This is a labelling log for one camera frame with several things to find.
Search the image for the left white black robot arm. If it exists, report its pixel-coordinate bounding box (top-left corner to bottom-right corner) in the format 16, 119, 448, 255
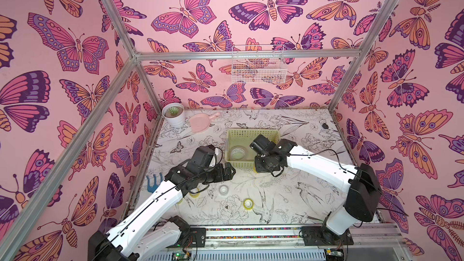
87, 161, 236, 261

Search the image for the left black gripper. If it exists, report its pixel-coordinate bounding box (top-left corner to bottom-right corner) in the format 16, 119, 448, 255
197, 161, 236, 184

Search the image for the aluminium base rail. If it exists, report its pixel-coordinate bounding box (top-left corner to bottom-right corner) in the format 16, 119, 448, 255
144, 224, 407, 261

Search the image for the white wire wall basket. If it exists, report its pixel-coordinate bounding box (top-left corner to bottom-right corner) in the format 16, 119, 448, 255
230, 48, 288, 85

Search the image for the small clear tape roll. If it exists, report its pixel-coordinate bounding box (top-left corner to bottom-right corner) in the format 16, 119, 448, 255
218, 185, 229, 196

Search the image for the blue plastic fork tool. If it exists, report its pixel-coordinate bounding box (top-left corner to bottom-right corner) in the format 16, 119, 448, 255
146, 173, 163, 193

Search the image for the pink plastic scoop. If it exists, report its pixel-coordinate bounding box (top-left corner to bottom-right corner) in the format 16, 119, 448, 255
188, 112, 221, 133

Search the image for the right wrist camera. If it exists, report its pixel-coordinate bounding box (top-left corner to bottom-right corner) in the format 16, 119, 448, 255
250, 134, 276, 157

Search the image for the large clear tape roll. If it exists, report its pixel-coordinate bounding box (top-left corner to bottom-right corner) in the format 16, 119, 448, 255
229, 146, 248, 161

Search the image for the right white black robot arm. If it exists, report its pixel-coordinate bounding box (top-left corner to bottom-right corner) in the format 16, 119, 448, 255
250, 135, 383, 246

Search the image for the yellow tape roll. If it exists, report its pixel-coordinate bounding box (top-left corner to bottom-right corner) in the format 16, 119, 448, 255
242, 198, 254, 210
188, 190, 201, 198

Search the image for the light green plastic storage basket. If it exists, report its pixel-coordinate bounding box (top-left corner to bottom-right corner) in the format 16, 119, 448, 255
225, 129, 280, 169

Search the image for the yellow tape roll front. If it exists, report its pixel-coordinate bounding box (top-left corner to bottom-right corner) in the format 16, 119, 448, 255
242, 198, 254, 210

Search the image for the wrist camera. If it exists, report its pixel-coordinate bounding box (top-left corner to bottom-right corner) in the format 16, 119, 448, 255
188, 145, 218, 169
250, 134, 276, 157

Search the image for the yellow tape roll lower left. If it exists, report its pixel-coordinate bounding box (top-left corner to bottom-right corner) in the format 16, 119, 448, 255
188, 190, 201, 198

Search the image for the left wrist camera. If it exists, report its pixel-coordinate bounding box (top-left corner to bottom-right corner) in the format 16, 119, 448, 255
188, 145, 218, 169

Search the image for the white pot with succulent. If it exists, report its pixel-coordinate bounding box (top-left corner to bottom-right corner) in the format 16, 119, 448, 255
162, 103, 186, 128

